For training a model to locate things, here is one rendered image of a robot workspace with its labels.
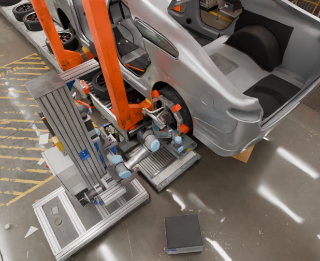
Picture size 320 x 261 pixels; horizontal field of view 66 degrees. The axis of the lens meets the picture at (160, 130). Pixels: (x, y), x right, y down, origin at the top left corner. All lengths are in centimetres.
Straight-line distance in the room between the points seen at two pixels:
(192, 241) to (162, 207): 71
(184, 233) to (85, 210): 128
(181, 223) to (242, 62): 234
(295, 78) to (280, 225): 196
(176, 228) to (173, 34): 211
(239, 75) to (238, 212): 183
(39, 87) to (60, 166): 83
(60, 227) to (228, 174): 232
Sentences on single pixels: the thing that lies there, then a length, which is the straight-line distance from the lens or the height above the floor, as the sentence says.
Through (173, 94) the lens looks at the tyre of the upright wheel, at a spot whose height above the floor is 118.
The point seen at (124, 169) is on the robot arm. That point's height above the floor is 105.
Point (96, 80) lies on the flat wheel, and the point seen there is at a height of 50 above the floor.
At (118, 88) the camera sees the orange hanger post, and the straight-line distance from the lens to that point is 305.
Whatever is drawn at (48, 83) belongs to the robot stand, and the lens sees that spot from 209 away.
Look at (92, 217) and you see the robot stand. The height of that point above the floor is 21.
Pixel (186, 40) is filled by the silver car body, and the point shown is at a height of 184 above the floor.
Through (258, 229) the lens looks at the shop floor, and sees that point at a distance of 349.
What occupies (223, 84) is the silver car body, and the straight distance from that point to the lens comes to 238.
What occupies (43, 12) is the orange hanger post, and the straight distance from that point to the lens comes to 450.
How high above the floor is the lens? 318
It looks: 50 degrees down
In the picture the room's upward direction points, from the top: 6 degrees counter-clockwise
